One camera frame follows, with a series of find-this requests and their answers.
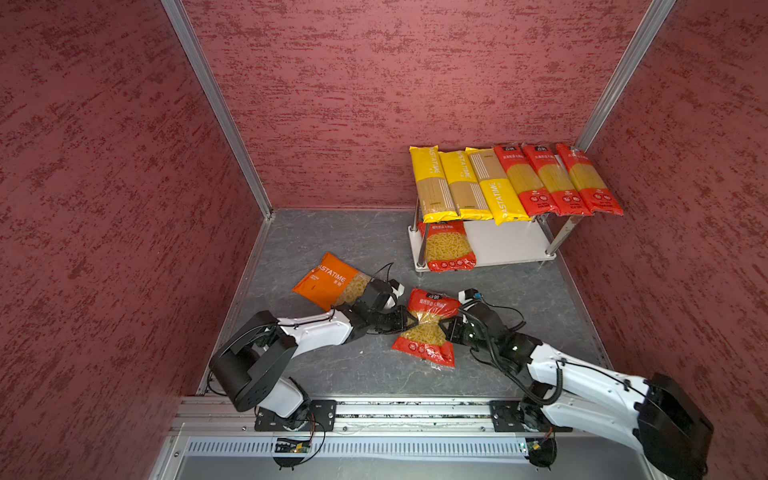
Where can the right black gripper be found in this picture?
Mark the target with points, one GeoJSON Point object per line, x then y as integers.
{"type": "Point", "coordinates": [452, 331]}

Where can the circuit board with wires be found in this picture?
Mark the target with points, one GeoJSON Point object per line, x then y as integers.
{"type": "Point", "coordinates": [290, 453]}
{"type": "Point", "coordinates": [542, 452]}

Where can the left aluminium corner post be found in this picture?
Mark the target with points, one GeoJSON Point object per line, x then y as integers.
{"type": "Point", "coordinates": [190, 43]}

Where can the orange pasta bag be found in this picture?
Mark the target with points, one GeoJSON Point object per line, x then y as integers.
{"type": "Point", "coordinates": [332, 283]}

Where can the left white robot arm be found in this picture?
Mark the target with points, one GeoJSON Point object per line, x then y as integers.
{"type": "Point", "coordinates": [249, 366]}

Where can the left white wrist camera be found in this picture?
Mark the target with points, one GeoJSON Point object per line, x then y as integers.
{"type": "Point", "coordinates": [397, 290]}

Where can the large red macaroni bag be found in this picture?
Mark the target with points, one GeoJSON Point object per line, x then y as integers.
{"type": "Point", "coordinates": [426, 340]}

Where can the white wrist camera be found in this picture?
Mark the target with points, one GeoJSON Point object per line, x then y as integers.
{"type": "Point", "coordinates": [397, 290]}
{"type": "Point", "coordinates": [469, 295]}

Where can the white two-tier shelf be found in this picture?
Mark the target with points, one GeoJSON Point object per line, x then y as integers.
{"type": "Point", "coordinates": [509, 243]}

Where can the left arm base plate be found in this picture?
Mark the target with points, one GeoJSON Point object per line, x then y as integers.
{"type": "Point", "coordinates": [323, 410]}

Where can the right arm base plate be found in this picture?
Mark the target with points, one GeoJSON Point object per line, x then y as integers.
{"type": "Point", "coordinates": [507, 415]}

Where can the red spaghetti bag front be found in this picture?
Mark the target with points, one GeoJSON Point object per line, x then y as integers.
{"type": "Point", "coordinates": [556, 180]}

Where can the right circuit board with wires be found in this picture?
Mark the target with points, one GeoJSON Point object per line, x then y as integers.
{"type": "Point", "coordinates": [542, 452]}

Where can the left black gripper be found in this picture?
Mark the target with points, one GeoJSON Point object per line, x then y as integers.
{"type": "Point", "coordinates": [401, 317]}

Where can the left circuit board with wires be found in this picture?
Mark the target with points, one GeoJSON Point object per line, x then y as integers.
{"type": "Point", "coordinates": [290, 453]}

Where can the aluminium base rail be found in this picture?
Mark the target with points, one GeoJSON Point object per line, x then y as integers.
{"type": "Point", "coordinates": [393, 416]}

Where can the right aluminium corner post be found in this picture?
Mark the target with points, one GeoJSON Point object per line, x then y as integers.
{"type": "Point", "coordinates": [647, 30]}

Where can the red spaghetti bag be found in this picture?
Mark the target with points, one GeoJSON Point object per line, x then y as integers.
{"type": "Point", "coordinates": [556, 180]}
{"type": "Point", "coordinates": [589, 184]}
{"type": "Point", "coordinates": [533, 195]}

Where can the yellow spaghetti bag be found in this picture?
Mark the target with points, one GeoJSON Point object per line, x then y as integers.
{"type": "Point", "coordinates": [500, 195]}
{"type": "Point", "coordinates": [435, 198]}
{"type": "Point", "coordinates": [464, 186]}

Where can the small red macaroni bag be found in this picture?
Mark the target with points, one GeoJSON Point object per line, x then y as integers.
{"type": "Point", "coordinates": [447, 247]}

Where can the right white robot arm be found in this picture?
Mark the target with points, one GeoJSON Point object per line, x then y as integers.
{"type": "Point", "coordinates": [653, 416]}

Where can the aluminium corner post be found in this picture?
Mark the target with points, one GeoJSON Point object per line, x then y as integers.
{"type": "Point", "coordinates": [190, 43]}
{"type": "Point", "coordinates": [647, 30]}

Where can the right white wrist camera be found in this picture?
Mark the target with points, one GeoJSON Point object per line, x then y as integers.
{"type": "Point", "coordinates": [469, 295]}

